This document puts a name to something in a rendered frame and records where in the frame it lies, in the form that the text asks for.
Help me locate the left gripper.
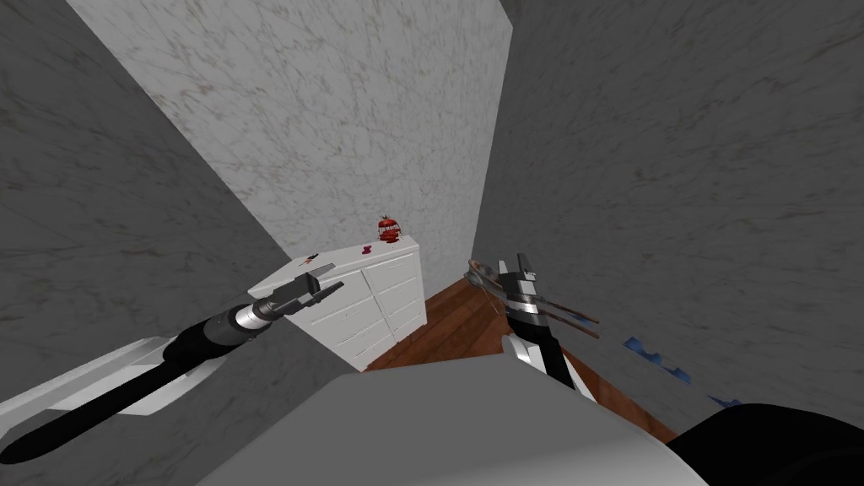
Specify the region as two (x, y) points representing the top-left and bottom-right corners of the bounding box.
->
(269, 262), (346, 319)

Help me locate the silver utensil with brown handle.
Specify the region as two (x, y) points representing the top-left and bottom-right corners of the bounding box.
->
(463, 257), (602, 339)

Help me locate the white chest of drawers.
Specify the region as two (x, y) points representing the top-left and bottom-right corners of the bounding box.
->
(246, 235), (429, 373)

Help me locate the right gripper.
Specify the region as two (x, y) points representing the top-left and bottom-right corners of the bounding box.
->
(499, 252), (543, 318)

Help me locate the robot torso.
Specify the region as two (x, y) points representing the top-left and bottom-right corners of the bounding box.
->
(194, 353), (711, 486)

